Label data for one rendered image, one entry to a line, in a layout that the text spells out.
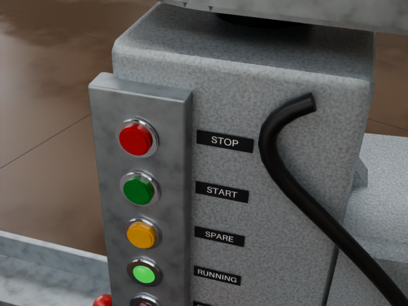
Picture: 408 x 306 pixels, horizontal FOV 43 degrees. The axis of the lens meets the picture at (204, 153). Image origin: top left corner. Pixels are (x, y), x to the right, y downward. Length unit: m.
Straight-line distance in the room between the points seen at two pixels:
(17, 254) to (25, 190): 1.98
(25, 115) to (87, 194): 0.96
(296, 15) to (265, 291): 0.27
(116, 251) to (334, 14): 0.29
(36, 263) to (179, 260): 0.44
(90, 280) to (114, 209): 0.39
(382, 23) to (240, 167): 0.15
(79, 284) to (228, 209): 0.44
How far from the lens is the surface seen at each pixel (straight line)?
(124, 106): 0.40
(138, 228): 0.46
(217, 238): 0.47
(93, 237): 2.52
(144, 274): 0.50
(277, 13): 0.36
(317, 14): 0.36
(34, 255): 0.88
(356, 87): 0.38
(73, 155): 3.08
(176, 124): 0.39
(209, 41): 0.40
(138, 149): 0.41
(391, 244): 0.48
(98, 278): 0.85
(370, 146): 0.60
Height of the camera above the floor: 1.71
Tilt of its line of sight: 34 degrees down
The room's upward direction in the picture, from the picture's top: 2 degrees clockwise
